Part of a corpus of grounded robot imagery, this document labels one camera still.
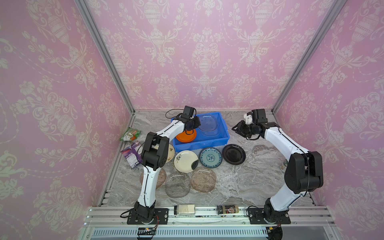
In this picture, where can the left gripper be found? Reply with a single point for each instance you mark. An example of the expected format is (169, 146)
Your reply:
(196, 123)

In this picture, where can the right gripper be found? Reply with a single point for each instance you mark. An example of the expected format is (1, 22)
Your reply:
(243, 128)

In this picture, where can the orange plastic plate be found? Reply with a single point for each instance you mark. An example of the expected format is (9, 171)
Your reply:
(187, 136)

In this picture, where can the black round plate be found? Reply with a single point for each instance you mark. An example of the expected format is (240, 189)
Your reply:
(234, 154)

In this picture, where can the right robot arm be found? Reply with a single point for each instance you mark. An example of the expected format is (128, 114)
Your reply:
(304, 172)

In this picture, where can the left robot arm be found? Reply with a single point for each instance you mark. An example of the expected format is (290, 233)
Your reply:
(154, 156)

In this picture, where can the blue plastic bin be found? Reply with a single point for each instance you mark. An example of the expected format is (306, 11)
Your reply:
(219, 137)

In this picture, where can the cream round plate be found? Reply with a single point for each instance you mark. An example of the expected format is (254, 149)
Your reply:
(171, 153)

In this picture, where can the blue patterned ceramic plate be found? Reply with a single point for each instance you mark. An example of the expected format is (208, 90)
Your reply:
(211, 158)

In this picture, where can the white plate black accent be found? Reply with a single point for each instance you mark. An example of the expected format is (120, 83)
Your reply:
(186, 161)

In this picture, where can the green tin can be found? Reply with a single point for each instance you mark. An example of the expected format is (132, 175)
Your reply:
(284, 165)

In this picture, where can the green snack packet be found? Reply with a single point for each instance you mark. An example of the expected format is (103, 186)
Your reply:
(130, 134)

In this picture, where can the amber glass plate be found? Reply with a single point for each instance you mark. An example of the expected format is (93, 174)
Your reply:
(203, 180)

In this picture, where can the brown tinted glass plate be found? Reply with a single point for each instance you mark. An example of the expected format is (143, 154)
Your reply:
(161, 178)

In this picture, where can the purple snack packet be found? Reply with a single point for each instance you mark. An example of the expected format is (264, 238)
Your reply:
(132, 154)

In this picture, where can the grey clear glass plate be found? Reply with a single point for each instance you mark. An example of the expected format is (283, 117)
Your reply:
(178, 185)

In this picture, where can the dark spice jar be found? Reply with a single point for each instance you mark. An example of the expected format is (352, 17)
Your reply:
(227, 209)

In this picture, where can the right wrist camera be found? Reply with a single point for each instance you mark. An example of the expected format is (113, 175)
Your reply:
(248, 118)

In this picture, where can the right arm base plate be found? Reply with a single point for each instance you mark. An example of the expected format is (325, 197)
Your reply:
(258, 216)

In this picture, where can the white jar on rail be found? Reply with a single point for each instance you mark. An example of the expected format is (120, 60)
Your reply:
(185, 210)

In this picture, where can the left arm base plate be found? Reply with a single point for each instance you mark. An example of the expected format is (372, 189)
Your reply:
(148, 216)

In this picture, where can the aluminium front rail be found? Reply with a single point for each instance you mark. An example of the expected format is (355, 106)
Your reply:
(307, 223)

